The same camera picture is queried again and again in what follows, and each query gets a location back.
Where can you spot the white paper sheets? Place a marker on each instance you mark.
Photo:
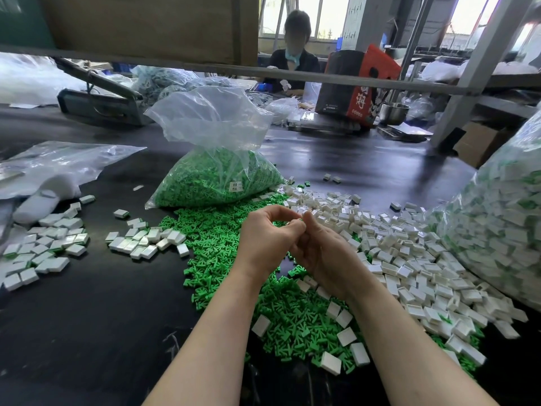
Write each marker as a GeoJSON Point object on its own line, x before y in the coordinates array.
{"type": "Point", "coordinates": [407, 132]}

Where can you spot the brown board panel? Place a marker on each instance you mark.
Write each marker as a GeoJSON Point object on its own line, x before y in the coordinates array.
{"type": "Point", "coordinates": [135, 27]}

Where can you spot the white plastic sheet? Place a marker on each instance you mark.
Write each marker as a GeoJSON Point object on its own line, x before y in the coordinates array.
{"type": "Point", "coordinates": [39, 83]}

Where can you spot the person's right forearm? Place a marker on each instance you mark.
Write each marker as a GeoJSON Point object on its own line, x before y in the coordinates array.
{"type": "Point", "coordinates": [431, 364]}

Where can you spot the grey metal shelf frame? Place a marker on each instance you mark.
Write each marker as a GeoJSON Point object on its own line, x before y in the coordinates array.
{"type": "Point", "coordinates": [169, 65]}

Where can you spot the metal bowl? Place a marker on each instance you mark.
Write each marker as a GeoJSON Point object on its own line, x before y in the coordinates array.
{"type": "Point", "coordinates": [395, 114]}

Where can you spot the pile of assembled white pieces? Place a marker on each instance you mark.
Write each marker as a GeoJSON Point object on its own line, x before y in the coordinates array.
{"type": "Point", "coordinates": [46, 248]}

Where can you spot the black and red box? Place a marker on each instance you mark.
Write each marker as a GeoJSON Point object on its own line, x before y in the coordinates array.
{"type": "Point", "coordinates": [354, 88]}

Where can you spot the pile of white plastic caps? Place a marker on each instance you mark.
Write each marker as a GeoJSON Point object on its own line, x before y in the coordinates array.
{"type": "Point", "coordinates": [437, 258]}

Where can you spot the person's right hand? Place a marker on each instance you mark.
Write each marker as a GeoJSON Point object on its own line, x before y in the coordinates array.
{"type": "Point", "coordinates": [338, 259]}

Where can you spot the pile of green parts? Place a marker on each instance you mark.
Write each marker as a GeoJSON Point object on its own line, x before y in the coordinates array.
{"type": "Point", "coordinates": [213, 239]}

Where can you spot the person's left forearm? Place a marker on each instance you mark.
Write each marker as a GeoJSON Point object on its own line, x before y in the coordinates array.
{"type": "Point", "coordinates": [207, 362]}

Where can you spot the clear bag of pale parts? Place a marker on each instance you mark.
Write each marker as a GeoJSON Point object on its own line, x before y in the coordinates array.
{"type": "Point", "coordinates": [177, 83]}

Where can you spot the crumpled white plastic bag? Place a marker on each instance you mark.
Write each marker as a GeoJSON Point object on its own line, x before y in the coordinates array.
{"type": "Point", "coordinates": [287, 110]}

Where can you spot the bag of green clips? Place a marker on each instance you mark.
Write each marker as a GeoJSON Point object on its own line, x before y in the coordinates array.
{"type": "Point", "coordinates": [223, 176]}

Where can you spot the white bags on shelf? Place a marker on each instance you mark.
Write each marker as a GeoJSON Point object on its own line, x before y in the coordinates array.
{"type": "Point", "coordinates": [476, 72]}

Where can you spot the person's left hand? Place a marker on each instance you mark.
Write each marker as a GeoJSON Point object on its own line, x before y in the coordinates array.
{"type": "Point", "coordinates": [266, 245]}

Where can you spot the cardboard box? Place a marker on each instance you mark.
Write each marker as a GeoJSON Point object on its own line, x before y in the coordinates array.
{"type": "Point", "coordinates": [483, 144]}

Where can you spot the large bag of white caps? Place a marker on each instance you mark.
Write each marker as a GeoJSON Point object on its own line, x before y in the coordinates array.
{"type": "Point", "coordinates": [522, 222]}

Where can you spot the empty clear plastic bag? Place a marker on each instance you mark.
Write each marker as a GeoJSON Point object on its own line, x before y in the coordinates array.
{"type": "Point", "coordinates": [61, 161]}

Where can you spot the black table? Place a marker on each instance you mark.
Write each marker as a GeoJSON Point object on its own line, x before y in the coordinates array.
{"type": "Point", "coordinates": [84, 344]}

